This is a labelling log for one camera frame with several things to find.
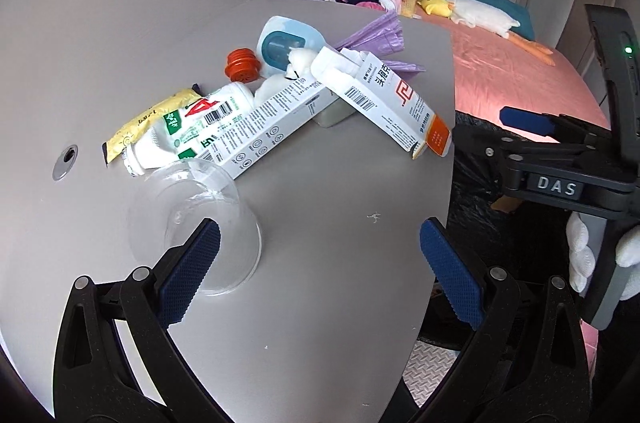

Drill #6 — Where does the purple plastic bag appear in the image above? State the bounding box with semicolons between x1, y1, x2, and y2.
333;12;425;79

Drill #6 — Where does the white orange medicine box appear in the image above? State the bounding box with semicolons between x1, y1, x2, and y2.
310;47;451;159

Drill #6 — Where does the clear plastic cup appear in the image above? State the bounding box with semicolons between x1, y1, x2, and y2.
128;159;262;296

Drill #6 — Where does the yellow snack wrapper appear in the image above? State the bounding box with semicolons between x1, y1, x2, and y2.
102;84;202;165

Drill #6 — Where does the white AD milk bottle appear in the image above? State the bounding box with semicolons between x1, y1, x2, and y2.
122;82;255;177

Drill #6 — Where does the light blue plastic package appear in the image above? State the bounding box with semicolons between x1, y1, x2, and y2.
256;16;326;78

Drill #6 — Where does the long white printed box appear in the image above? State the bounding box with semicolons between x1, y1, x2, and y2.
198;78;338;180

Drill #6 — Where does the orange bottle cap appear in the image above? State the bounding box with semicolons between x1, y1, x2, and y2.
224;48;262;84

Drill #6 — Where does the black lined trash bin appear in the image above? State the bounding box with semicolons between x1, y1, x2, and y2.
418;111;570;351

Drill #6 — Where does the white gloved hand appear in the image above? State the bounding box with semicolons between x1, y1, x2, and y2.
565;211;640;301

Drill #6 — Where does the pink bed sheet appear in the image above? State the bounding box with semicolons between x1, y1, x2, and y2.
416;12;610;128

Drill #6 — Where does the white goose plush toy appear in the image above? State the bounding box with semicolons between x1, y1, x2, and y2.
419;0;554;66

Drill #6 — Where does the yellow duck plush toy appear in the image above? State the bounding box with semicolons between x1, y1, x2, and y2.
420;0;454;18

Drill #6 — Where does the round metal desk grommet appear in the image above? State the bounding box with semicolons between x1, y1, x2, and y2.
52;145;78;182

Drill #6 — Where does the black handheld camera device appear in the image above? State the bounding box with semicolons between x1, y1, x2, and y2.
582;4;639;330

